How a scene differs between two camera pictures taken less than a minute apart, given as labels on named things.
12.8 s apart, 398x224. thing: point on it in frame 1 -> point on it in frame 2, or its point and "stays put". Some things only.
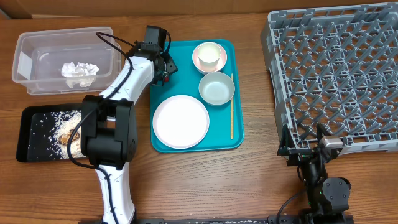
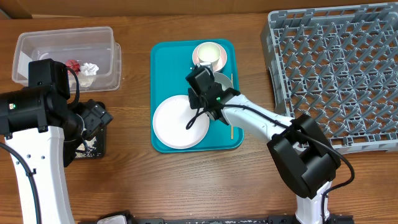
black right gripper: (298, 154) -> (199, 100)
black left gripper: (171, 66) -> (96, 116)
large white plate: (181, 122) stays put
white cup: (209, 54) stays put
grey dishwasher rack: (336, 67) stays put
